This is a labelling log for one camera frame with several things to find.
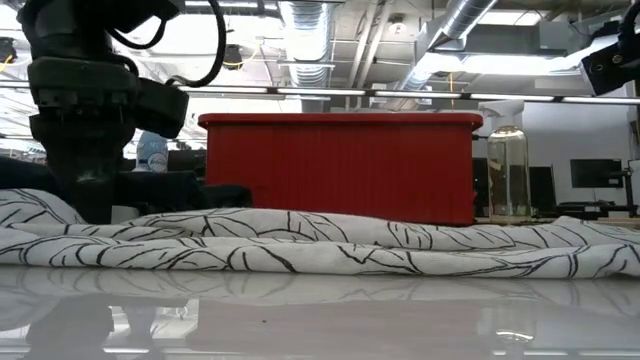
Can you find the blue Febreze spray bottle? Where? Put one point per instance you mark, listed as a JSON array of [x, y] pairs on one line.
[[152, 155]]

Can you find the clear spray bottle white trigger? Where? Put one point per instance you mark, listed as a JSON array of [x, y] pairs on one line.
[[509, 175]]

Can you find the white patterned garment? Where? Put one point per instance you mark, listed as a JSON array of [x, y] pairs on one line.
[[300, 245]]

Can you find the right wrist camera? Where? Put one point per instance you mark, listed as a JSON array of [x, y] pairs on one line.
[[612, 70]]

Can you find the red plastic laundry bin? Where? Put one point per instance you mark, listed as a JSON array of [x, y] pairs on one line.
[[340, 170]]

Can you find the black wall monitor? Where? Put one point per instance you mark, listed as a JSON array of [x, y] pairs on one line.
[[595, 173]]

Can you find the long ceiling light bar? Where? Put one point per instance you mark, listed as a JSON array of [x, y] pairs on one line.
[[400, 93]]

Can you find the smooth silver ventilation duct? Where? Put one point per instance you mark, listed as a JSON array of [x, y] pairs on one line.
[[460, 20]]

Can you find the ribbed silver ventilation duct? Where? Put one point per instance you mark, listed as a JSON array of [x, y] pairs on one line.
[[307, 40]]

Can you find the dark wide partition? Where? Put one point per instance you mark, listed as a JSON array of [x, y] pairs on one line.
[[542, 187]]

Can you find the black hanging ceiling fixture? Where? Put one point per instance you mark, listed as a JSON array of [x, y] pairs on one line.
[[7, 50]]

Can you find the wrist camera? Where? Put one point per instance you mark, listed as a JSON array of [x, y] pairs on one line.
[[612, 70], [162, 107]]

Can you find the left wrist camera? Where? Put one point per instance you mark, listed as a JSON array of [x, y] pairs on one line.
[[162, 107]]

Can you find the dark round ceiling lamp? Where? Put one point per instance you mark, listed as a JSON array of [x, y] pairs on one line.
[[233, 56]]

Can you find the dark blue denim jeans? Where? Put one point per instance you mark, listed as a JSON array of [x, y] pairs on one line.
[[165, 190]]

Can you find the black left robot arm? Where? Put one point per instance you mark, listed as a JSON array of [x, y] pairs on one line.
[[65, 25]]

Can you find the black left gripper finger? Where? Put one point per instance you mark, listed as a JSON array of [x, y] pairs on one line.
[[90, 185]]

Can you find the black cabinet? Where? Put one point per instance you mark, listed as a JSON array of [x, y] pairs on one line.
[[187, 162]]

